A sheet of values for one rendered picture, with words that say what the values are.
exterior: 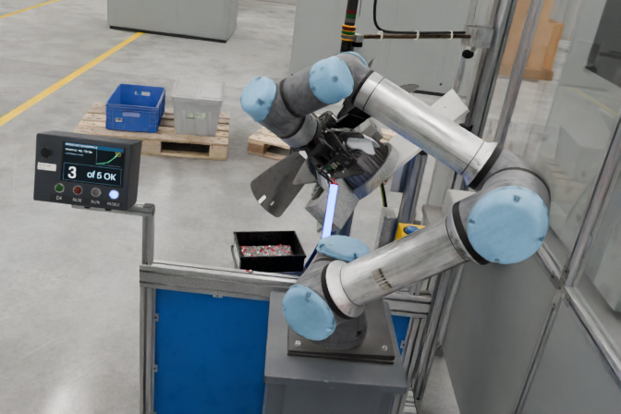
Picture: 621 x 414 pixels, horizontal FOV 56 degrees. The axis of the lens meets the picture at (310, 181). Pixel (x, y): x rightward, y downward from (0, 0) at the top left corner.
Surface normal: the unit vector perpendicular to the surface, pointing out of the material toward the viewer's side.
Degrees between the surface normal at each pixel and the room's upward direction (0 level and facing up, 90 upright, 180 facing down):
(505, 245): 86
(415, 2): 90
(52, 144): 75
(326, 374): 0
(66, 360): 0
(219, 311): 90
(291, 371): 0
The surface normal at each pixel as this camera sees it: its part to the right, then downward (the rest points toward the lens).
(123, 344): 0.12, -0.91
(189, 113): 0.09, 0.50
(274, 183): -0.44, -0.41
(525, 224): -0.30, 0.28
